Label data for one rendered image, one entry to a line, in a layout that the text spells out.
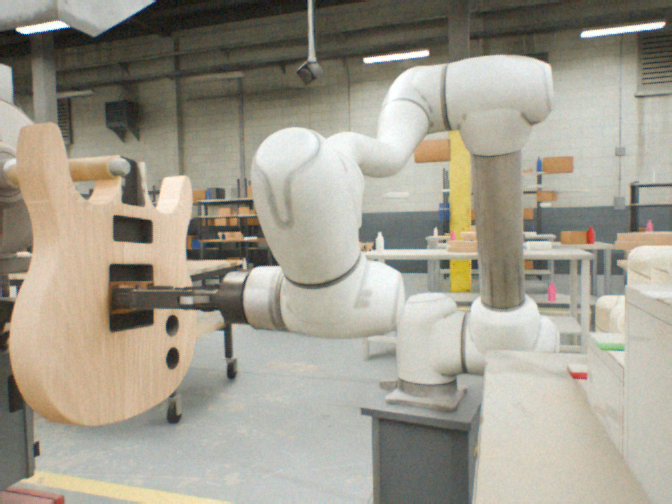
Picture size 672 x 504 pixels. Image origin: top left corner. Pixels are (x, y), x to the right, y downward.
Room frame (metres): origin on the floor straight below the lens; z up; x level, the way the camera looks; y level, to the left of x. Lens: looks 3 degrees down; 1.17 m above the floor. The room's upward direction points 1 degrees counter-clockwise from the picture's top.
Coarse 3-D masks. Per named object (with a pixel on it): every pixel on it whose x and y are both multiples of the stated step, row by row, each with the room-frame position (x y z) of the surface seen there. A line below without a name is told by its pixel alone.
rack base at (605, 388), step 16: (592, 336) 0.61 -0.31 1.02; (608, 336) 0.61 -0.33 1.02; (592, 352) 0.61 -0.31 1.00; (608, 352) 0.54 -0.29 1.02; (592, 368) 0.61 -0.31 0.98; (608, 368) 0.54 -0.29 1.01; (592, 384) 0.61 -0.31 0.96; (608, 384) 0.54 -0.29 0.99; (592, 400) 0.61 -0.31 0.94; (608, 400) 0.54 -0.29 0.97; (608, 416) 0.54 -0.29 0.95; (608, 432) 0.53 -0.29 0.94
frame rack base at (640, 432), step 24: (648, 288) 0.45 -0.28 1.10; (648, 312) 0.42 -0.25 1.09; (624, 336) 0.48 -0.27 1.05; (648, 336) 0.41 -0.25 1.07; (624, 360) 0.48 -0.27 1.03; (648, 360) 0.41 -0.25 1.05; (624, 384) 0.48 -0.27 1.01; (648, 384) 0.41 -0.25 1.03; (624, 408) 0.48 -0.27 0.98; (648, 408) 0.41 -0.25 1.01; (624, 432) 0.48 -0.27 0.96; (648, 432) 0.41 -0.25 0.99; (624, 456) 0.48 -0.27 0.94; (648, 456) 0.41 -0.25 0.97; (648, 480) 0.41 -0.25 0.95
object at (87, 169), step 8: (72, 160) 0.73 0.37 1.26; (80, 160) 0.73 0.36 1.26; (88, 160) 0.72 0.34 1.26; (96, 160) 0.72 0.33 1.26; (104, 160) 0.71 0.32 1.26; (8, 168) 0.76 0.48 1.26; (72, 168) 0.73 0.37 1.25; (80, 168) 0.72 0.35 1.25; (88, 168) 0.72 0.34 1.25; (96, 168) 0.71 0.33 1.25; (104, 168) 0.71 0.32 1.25; (8, 176) 0.76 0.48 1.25; (16, 176) 0.76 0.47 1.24; (72, 176) 0.73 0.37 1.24; (80, 176) 0.73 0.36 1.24; (88, 176) 0.72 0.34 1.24; (96, 176) 0.72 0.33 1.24; (104, 176) 0.72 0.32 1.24; (112, 176) 0.72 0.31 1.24; (120, 176) 0.73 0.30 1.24; (16, 184) 0.77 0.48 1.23
